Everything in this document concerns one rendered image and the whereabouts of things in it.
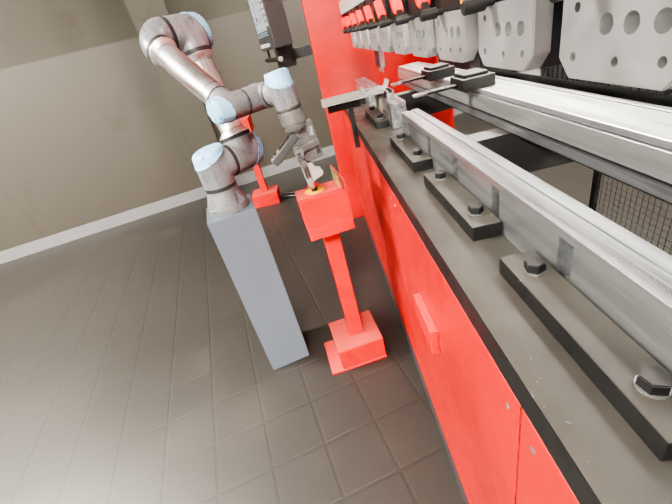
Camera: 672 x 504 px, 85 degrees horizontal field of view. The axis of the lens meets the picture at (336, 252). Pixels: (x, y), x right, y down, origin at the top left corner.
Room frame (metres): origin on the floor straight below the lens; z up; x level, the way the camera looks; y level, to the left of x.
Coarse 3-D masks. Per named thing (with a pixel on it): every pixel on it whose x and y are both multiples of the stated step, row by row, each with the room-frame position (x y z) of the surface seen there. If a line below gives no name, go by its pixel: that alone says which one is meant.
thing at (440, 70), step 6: (426, 66) 1.70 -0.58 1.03; (432, 66) 1.65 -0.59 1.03; (438, 66) 1.63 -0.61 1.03; (444, 66) 1.63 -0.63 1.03; (450, 66) 1.61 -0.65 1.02; (426, 72) 1.65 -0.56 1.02; (432, 72) 1.62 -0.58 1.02; (438, 72) 1.61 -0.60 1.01; (444, 72) 1.61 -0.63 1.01; (450, 72) 1.61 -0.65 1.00; (414, 78) 1.67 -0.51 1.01; (420, 78) 1.66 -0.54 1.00; (426, 78) 1.66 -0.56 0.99; (432, 78) 1.62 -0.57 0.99; (438, 78) 1.61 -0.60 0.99; (390, 84) 1.69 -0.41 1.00; (396, 84) 1.67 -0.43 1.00
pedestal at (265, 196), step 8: (248, 120) 3.30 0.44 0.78; (256, 168) 3.36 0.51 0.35; (256, 176) 3.36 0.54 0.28; (264, 184) 3.36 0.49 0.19; (256, 192) 3.40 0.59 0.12; (264, 192) 3.34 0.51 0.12; (272, 192) 3.29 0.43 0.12; (280, 192) 3.47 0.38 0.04; (256, 200) 3.29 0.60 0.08; (264, 200) 3.29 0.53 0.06; (272, 200) 3.29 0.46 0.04; (280, 200) 3.32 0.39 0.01; (256, 208) 3.30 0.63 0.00
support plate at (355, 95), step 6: (360, 90) 1.76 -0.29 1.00; (378, 90) 1.63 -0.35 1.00; (336, 96) 1.77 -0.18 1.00; (342, 96) 1.73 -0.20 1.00; (348, 96) 1.68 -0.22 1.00; (354, 96) 1.64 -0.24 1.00; (360, 96) 1.61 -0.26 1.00; (366, 96) 1.61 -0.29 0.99; (324, 102) 1.69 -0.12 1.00; (330, 102) 1.65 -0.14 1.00; (336, 102) 1.62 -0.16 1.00; (342, 102) 1.61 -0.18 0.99
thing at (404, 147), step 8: (392, 144) 1.21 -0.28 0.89; (400, 144) 1.13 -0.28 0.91; (408, 144) 1.11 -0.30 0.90; (416, 144) 1.09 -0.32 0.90; (400, 152) 1.09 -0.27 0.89; (408, 152) 1.04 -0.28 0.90; (424, 152) 1.00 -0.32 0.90; (408, 160) 0.99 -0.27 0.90; (416, 160) 0.95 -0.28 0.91; (424, 160) 0.94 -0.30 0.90; (416, 168) 0.94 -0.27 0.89; (424, 168) 0.94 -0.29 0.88
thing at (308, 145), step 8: (304, 120) 1.18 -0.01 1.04; (288, 128) 1.14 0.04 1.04; (296, 128) 1.13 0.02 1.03; (304, 128) 1.15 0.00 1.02; (312, 128) 1.15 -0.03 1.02; (304, 136) 1.16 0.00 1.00; (312, 136) 1.15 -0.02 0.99; (296, 144) 1.15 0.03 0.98; (304, 144) 1.14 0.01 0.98; (312, 144) 1.13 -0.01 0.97; (296, 152) 1.13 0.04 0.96; (304, 152) 1.14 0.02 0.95; (312, 152) 1.15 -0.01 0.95; (320, 152) 1.15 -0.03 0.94
